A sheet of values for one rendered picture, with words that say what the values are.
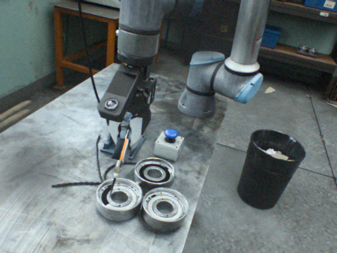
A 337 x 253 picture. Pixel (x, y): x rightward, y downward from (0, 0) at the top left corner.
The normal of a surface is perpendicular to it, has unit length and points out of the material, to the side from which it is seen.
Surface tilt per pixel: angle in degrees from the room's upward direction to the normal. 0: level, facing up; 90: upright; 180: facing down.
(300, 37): 90
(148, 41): 89
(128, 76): 31
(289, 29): 90
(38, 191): 0
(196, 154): 0
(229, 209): 0
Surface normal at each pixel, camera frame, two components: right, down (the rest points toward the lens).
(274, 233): 0.15, -0.84
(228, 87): -0.63, 0.46
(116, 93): 0.00, -0.48
